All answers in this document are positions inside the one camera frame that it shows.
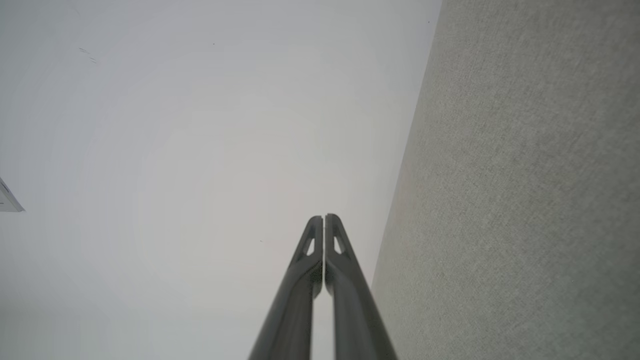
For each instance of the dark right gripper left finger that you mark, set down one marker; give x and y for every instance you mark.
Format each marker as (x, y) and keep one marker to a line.
(292, 315)

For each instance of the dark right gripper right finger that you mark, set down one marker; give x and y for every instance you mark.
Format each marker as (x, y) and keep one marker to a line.
(357, 315)

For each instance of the white wall plate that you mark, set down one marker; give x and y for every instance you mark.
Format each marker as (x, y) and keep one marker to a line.
(9, 200)

